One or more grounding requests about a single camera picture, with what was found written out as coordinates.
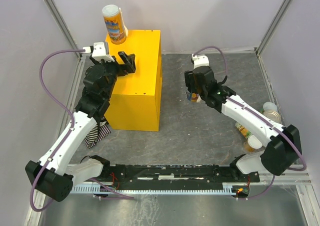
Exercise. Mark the light blue cable duct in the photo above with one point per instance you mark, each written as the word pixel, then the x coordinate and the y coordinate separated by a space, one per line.
pixel 95 188

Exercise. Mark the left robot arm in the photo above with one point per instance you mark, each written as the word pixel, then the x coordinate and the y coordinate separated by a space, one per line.
pixel 51 174

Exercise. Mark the striped black white cloth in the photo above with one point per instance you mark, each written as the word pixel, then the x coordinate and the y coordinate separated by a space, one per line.
pixel 96 135

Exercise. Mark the silver top tin can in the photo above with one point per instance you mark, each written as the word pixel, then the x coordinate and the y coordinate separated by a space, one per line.
pixel 273 115

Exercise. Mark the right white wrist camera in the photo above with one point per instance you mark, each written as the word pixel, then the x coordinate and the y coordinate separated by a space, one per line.
pixel 199 60

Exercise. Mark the blue orange can with spoon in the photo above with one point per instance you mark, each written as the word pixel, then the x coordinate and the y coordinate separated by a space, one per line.
pixel 193 97

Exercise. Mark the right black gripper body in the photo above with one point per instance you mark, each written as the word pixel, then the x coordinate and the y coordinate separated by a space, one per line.
pixel 189 78

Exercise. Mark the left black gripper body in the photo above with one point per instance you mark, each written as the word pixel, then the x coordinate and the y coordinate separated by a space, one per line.
pixel 113 69

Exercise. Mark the orange can white lid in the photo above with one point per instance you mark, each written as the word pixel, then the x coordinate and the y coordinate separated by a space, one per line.
pixel 252 144

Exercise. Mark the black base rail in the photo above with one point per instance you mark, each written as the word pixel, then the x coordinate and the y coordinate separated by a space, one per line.
pixel 172 176

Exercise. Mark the clear lid can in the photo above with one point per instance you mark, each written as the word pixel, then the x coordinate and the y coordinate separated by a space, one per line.
pixel 270 106

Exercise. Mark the yellow shelf cabinet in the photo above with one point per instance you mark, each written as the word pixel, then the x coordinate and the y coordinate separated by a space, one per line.
pixel 135 103

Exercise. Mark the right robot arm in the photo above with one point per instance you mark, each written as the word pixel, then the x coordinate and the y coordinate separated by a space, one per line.
pixel 282 144

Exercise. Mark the green label can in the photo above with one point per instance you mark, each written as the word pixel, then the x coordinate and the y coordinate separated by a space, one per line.
pixel 244 131

